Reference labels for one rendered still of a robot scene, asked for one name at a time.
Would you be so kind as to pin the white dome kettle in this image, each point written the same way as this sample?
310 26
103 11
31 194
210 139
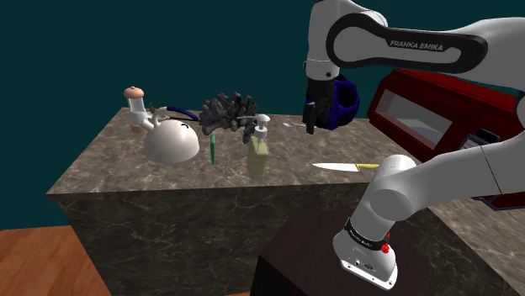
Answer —
171 143

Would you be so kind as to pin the dark grey feather duster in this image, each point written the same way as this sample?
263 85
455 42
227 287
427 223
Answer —
225 112

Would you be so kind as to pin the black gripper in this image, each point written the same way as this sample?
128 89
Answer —
320 90

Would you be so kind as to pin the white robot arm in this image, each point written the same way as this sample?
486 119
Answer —
414 184

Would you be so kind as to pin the silver spoon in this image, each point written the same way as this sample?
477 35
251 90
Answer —
292 124

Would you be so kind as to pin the red countertop oven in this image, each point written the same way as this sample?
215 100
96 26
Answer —
414 106

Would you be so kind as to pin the white grinder tan cap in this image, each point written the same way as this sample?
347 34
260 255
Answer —
134 106

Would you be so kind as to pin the yellow-green soap dispenser bottle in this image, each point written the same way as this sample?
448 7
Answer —
257 155

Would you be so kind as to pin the dark robot stand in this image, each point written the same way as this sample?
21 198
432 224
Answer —
303 254

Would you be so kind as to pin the green stick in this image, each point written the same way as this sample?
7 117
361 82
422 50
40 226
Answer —
212 151

